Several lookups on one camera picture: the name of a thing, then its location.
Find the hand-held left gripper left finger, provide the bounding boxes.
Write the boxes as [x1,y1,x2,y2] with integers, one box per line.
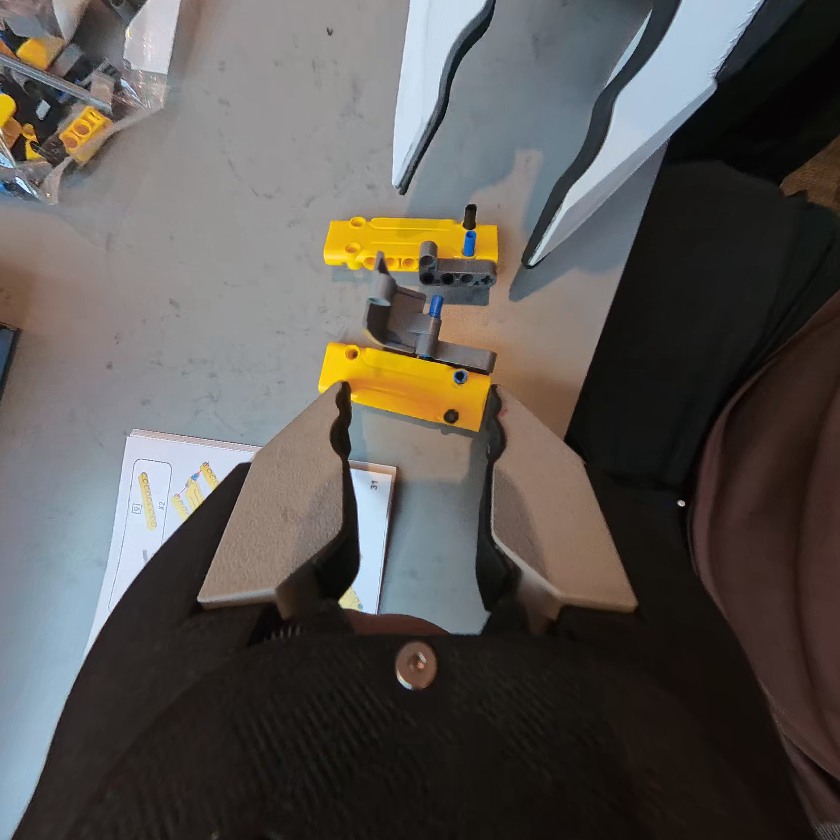
[197,382,362,621]

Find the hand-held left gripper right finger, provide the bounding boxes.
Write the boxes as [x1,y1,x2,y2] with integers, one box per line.
[478,384,639,634]

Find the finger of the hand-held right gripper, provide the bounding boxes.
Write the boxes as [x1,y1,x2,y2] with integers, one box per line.
[392,0,497,196]
[521,0,767,269]

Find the yellow panel with grey beam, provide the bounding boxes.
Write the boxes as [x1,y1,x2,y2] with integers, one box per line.
[323,203,500,287]

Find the yellow panel with curved grey panel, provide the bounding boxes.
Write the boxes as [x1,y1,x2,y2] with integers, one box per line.
[318,252,497,433]

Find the grey desk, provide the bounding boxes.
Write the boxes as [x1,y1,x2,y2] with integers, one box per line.
[0,0,667,657]

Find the open instruction booklet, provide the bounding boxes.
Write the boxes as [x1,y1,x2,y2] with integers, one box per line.
[85,430,398,651]

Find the person's brown sweater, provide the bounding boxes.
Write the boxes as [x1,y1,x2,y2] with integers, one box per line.
[689,308,840,828]

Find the person's black trousers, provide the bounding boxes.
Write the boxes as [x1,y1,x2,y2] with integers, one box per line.
[564,85,840,513]

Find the blue cardboard kit box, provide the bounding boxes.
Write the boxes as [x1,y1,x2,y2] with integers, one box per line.
[0,323,21,401]

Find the small clear bag yellow parts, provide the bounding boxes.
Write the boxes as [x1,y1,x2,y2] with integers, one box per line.
[0,0,181,204]

